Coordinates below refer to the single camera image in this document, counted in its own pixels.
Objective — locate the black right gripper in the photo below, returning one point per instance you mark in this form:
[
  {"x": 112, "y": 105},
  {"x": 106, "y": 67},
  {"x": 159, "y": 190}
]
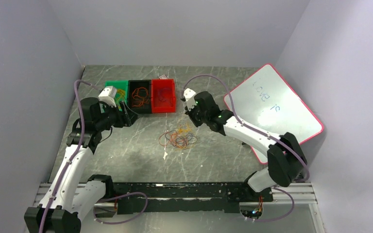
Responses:
[{"x": 190, "y": 113}]

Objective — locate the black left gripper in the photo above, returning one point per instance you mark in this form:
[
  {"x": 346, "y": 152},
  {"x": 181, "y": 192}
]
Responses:
[{"x": 125, "y": 118}]

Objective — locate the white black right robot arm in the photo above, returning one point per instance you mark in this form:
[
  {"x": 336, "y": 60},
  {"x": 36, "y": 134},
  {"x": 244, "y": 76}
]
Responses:
[{"x": 285, "y": 158}]

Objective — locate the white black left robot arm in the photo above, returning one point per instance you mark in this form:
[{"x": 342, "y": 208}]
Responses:
[{"x": 62, "y": 209}]

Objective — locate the green plastic bin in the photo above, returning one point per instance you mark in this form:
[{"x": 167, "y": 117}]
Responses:
[{"x": 122, "y": 87}]

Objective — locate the black plastic bin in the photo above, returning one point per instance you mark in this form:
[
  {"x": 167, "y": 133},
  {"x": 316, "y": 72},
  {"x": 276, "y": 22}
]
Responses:
[{"x": 139, "y": 96}]

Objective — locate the red plastic bin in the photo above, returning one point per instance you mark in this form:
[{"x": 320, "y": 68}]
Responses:
[{"x": 163, "y": 96}]

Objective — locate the small red white box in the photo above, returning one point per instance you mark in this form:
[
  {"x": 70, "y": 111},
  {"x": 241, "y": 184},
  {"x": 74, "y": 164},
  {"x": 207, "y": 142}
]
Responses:
[{"x": 163, "y": 77}]

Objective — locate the pink framed whiteboard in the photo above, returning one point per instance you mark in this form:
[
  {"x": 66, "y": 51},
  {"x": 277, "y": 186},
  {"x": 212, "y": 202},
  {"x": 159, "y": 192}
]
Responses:
[{"x": 266, "y": 100}]

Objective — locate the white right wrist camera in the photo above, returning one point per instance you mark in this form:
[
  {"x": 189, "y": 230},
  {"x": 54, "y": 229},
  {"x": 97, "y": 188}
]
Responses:
[{"x": 188, "y": 98}]

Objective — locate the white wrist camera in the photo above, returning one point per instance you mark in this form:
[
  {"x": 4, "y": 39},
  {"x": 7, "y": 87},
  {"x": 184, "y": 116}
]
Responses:
[
  {"x": 107, "y": 95},
  {"x": 188, "y": 98}
]

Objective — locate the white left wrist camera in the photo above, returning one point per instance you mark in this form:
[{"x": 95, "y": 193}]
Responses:
[{"x": 107, "y": 95}]

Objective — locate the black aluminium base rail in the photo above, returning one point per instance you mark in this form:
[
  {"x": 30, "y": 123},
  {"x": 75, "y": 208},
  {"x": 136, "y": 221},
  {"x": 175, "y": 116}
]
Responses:
[{"x": 129, "y": 198}]

